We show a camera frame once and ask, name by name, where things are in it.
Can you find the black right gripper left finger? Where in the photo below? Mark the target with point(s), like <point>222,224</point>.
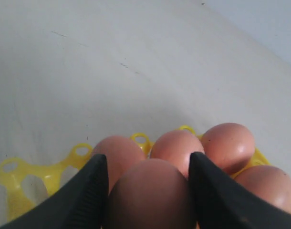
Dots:
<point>79,204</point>

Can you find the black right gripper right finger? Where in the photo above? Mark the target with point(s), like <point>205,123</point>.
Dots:
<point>221,203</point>

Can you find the brown egg one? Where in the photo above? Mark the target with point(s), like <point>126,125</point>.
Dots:
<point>229,146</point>

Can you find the brown egg fourteen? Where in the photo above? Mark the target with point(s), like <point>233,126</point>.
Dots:
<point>269,183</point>

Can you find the brown egg seven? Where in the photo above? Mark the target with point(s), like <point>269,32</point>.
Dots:
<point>121,154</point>

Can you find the brown egg nine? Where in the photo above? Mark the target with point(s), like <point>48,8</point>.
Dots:
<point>151,195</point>

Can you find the brown egg eight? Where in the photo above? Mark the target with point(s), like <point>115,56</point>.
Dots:
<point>175,147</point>

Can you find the yellow plastic egg tray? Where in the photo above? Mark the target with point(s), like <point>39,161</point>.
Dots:
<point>23,186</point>

